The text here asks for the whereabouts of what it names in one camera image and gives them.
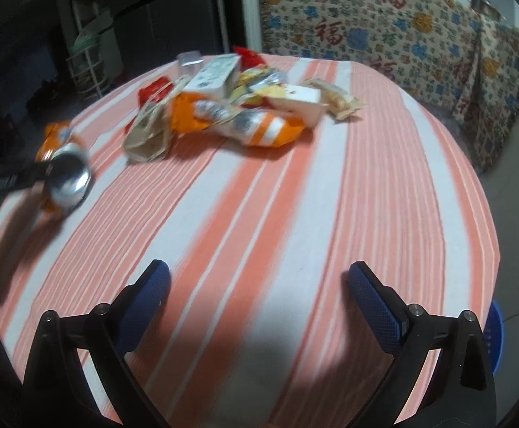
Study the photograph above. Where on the large orange striped snack bag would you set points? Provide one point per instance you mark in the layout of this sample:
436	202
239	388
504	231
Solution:
241	120

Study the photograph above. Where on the beige snack wrapper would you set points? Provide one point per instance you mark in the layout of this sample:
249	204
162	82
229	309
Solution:
342	100

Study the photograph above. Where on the patterned fabric sofa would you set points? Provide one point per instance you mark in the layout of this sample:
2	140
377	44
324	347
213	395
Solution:
353	13

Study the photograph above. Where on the blue plastic stool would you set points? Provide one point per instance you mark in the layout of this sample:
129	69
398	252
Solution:
494	339

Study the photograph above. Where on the metal pot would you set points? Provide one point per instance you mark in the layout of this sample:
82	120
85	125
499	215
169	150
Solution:
486	6

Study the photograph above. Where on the white paper box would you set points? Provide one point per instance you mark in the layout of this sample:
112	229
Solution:
304	100

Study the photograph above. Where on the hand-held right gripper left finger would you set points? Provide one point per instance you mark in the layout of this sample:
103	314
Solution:
152	298

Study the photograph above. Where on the dark grey cabinet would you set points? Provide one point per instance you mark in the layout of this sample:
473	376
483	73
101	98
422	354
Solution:
165	13

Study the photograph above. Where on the orange drink can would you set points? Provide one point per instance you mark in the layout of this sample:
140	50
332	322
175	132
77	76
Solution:
70	178

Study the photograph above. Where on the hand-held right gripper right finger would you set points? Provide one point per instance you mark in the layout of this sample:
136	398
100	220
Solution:
375	307

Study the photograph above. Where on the crumpled red wrapper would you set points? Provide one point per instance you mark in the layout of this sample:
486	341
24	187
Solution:
152	91

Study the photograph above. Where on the green and white milk carton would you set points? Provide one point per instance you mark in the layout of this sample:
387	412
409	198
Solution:
212	73

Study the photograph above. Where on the long red wrapper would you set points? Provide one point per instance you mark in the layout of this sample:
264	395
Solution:
248	55

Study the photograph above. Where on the crumpled yellow wrapper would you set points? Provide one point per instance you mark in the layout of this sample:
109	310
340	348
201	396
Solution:
261	87

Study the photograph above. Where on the clear plastic box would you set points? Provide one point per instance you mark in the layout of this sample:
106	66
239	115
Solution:
189	60

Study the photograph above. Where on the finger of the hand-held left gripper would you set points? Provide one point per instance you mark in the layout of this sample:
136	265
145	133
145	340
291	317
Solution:
36	174

